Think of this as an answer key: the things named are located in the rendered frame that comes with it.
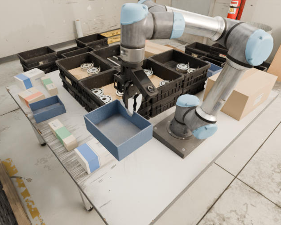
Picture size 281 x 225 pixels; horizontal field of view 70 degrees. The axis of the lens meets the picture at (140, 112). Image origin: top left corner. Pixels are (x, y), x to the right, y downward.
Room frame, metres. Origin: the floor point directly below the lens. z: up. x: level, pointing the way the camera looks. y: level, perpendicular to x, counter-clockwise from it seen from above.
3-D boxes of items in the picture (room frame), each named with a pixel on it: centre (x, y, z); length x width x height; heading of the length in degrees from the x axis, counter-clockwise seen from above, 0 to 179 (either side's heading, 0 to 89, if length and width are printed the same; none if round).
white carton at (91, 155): (0.71, 0.23, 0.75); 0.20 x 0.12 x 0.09; 132
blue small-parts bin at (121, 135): (0.52, 0.08, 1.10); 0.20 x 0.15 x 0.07; 42
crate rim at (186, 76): (1.46, -0.30, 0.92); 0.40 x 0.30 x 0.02; 39
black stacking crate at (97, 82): (1.08, 0.17, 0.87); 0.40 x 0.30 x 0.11; 39
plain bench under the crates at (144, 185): (1.40, 0.01, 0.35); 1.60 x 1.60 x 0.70; 43
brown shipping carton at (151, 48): (1.91, -0.13, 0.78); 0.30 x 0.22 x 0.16; 51
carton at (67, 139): (0.86, 0.47, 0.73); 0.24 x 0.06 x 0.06; 43
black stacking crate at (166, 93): (1.27, -0.06, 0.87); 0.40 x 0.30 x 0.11; 39
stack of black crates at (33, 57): (2.45, 1.31, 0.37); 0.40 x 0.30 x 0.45; 133
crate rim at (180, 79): (1.27, -0.06, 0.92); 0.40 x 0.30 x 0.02; 39
